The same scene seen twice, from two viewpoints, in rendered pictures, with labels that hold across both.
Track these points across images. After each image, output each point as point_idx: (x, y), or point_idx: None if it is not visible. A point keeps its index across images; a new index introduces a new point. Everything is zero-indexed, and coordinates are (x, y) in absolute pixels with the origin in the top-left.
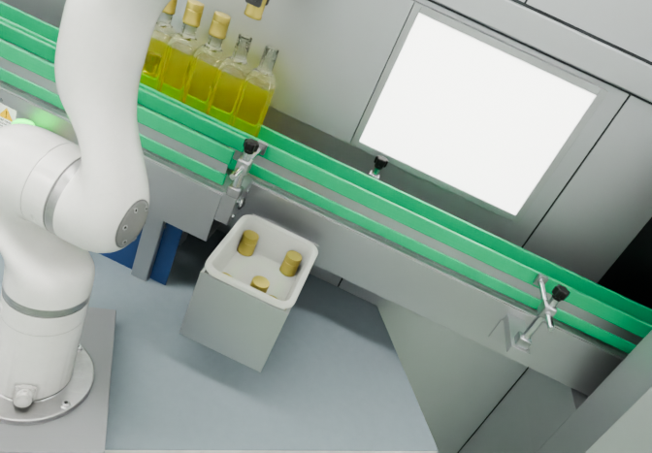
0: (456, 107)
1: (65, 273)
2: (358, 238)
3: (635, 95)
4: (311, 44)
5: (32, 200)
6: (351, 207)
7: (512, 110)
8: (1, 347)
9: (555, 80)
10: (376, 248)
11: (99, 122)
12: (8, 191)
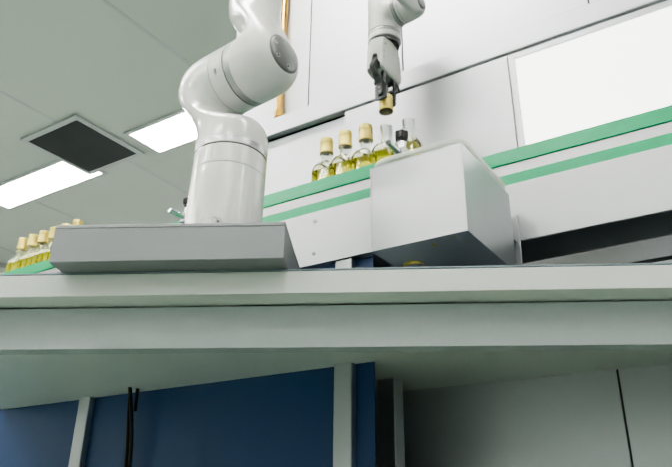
0: (590, 87)
1: (240, 114)
2: (550, 179)
3: None
4: (448, 132)
5: (214, 57)
6: (529, 166)
7: (638, 54)
8: (191, 195)
9: (652, 15)
10: (575, 175)
11: (253, 3)
12: (200, 67)
